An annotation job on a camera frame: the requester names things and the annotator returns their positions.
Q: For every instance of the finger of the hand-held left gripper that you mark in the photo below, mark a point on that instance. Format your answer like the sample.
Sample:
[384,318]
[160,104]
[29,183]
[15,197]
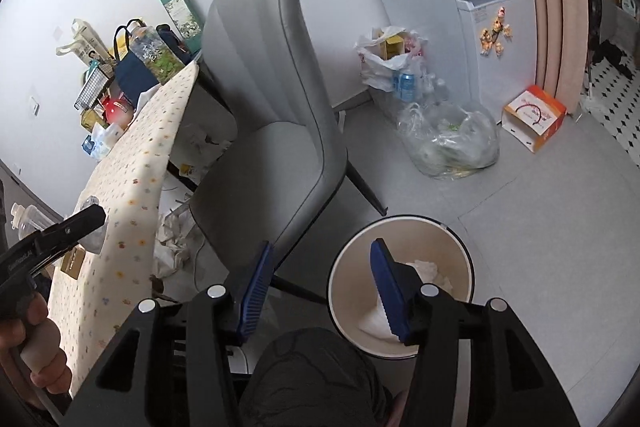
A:
[82,218]

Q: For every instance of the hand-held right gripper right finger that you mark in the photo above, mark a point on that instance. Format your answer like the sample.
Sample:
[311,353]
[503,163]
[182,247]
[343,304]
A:
[387,292]

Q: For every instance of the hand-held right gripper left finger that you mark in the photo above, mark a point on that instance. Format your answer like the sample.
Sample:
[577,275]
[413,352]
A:
[255,287]

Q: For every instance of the clear plastic wrapper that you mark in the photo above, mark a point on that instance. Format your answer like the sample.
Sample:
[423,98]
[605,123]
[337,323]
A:
[95,239]

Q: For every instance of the white tissue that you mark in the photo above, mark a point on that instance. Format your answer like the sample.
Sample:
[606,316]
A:
[372,324]
[430,270]

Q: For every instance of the round beige trash bin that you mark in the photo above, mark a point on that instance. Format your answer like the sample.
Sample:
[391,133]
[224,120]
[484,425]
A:
[350,267]

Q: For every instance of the small brown cardboard box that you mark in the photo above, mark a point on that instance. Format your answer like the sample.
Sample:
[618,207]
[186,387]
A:
[72,264]

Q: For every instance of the person's left hand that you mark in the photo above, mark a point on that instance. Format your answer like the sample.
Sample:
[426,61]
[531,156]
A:
[45,377]

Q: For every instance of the large clear water jug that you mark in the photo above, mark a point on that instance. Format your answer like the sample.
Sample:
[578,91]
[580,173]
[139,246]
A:
[32,219]

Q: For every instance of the floral print tablecloth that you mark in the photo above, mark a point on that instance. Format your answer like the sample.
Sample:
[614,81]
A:
[135,187]

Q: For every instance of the blue white tissue box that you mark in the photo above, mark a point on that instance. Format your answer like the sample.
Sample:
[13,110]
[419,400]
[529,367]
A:
[102,144]

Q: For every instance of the crumpled white paper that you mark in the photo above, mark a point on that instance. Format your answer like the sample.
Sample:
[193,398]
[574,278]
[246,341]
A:
[175,237]

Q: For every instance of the person's leg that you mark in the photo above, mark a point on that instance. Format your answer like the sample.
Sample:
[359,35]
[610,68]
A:
[310,377]

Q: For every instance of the navy lunch bag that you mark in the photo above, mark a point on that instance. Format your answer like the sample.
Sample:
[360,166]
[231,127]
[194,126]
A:
[132,77]

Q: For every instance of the clear plastic bag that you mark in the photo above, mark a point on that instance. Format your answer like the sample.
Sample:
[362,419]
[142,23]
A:
[450,142]

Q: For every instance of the white paper carrier bag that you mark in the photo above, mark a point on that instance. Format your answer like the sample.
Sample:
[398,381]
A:
[85,39]

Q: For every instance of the grey upholstered chair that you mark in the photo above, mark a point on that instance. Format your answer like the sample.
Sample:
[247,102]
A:
[265,107]

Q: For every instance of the clear floral label bottle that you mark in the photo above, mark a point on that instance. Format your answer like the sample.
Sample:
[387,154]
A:
[157,52]

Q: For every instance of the blue drink can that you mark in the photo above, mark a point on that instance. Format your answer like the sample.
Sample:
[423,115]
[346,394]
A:
[405,87]

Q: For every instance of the white plastic bag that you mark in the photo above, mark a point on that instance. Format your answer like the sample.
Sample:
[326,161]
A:
[380,67]

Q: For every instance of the tall green box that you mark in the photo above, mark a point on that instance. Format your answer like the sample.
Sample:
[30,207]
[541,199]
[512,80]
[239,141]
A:
[182,14]

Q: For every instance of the orange white cardboard box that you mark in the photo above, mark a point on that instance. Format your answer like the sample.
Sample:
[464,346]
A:
[535,117]

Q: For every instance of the yellow carton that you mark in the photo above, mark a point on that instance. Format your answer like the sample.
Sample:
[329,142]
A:
[391,44]

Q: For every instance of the yellow flower fridge magnet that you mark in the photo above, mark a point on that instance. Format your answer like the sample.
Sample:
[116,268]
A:
[496,32]

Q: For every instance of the pink curtain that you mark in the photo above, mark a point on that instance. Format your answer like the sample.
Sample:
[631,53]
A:
[555,7]

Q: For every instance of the white light switch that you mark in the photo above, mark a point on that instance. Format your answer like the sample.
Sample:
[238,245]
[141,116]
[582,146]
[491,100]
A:
[35,106]

